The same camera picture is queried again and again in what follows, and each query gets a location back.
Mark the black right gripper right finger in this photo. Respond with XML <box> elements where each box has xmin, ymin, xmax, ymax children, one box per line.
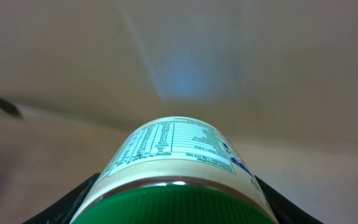
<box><xmin>255</xmin><ymin>176</ymin><xmax>323</xmax><ymax>224</ymax></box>

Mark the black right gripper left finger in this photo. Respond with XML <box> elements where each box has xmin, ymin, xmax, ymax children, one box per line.
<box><xmin>23</xmin><ymin>173</ymin><xmax>100</xmax><ymax>224</ymax></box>

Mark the green lid jar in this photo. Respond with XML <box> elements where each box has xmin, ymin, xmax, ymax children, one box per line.
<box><xmin>71</xmin><ymin>116</ymin><xmax>277</xmax><ymax>223</ymax></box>

